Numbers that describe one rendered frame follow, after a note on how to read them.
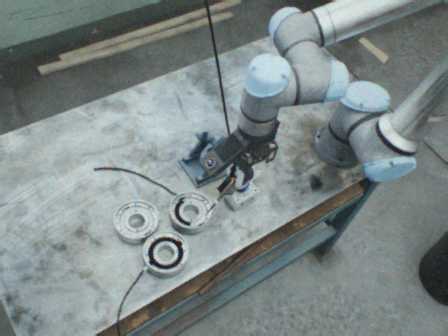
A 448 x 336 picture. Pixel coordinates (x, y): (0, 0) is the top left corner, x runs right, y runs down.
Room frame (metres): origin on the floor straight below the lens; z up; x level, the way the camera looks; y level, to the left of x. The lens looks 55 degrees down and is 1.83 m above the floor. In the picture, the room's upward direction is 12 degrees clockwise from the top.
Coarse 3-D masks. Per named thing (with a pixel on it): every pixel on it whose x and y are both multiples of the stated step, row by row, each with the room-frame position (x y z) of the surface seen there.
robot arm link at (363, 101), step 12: (360, 84) 0.91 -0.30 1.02; (372, 84) 0.92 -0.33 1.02; (348, 96) 0.86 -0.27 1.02; (360, 96) 0.86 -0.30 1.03; (372, 96) 0.87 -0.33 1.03; (384, 96) 0.88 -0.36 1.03; (336, 108) 0.88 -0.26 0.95; (348, 108) 0.84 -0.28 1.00; (360, 108) 0.83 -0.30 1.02; (372, 108) 0.83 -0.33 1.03; (384, 108) 0.84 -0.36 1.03; (336, 120) 0.86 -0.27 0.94; (348, 120) 0.82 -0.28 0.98; (360, 120) 0.81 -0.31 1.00; (336, 132) 0.84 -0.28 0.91; (348, 132) 0.80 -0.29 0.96
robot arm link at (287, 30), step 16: (352, 0) 0.81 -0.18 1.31; (368, 0) 0.81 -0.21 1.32; (384, 0) 0.81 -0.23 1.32; (400, 0) 0.82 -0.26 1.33; (416, 0) 0.83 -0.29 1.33; (432, 0) 0.84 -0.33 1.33; (288, 16) 0.79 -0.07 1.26; (304, 16) 0.78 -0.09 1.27; (320, 16) 0.78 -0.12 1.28; (336, 16) 0.78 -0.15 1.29; (352, 16) 0.79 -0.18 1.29; (368, 16) 0.79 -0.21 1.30; (384, 16) 0.80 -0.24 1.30; (400, 16) 0.82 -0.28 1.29; (272, 32) 0.78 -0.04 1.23; (288, 32) 0.75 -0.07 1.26; (304, 32) 0.75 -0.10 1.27; (320, 32) 0.76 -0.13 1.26; (336, 32) 0.77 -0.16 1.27; (352, 32) 0.78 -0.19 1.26; (288, 48) 0.71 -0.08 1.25
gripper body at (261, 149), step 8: (248, 136) 0.58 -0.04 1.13; (256, 136) 0.58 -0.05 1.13; (264, 136) 0.59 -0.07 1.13; (272, 136) 0.63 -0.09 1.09; (256, 144) 0.61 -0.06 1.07; (264, 144) 0.62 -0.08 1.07; (248, 152) 0.59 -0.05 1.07; (256, 152) 0.59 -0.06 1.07; (264, 152) 0.60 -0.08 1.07; (240, 160) 0.58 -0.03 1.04; (248, 160) 0.57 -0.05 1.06; (256, 160) 0.60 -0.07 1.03; (272, 160) 0.62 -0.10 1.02; (240, 168) 0.58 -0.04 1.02
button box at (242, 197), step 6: (252, 186) 0.66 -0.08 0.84; (234, 192) 0.63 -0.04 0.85; (240, 192) 0.63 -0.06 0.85; (246, 192) 0.64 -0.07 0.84; (252, 192) 0.64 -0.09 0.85; (258, 192) 0.65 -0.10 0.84; (228, 198) 0.62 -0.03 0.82; (234, 198) 0.61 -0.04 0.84; (240, 198) 0.61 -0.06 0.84; (246, 198) 0.62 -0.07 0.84; (252, 198) 0.63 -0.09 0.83; (234, 204) 0.60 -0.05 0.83; (240, 204) 0.61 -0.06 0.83; (246, 204) 0.62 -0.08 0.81; (234, 210) 0.60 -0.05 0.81
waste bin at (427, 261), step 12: (444, 240) 0.99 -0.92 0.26; (432, 252) 0.99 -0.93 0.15; (444, 252) 0.94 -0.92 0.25; (420, 264) 0.99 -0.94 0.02; (432, 264) 0.94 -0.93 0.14; (444, 264) 0.90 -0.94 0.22; (420, 276) 0.94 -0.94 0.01; (432, 276) 0.90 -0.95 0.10; (444, 276) 0.87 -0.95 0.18; (432, 288) 0.87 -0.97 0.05; (444, 288) 0.85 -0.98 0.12; (444, 300) 0.83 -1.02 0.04
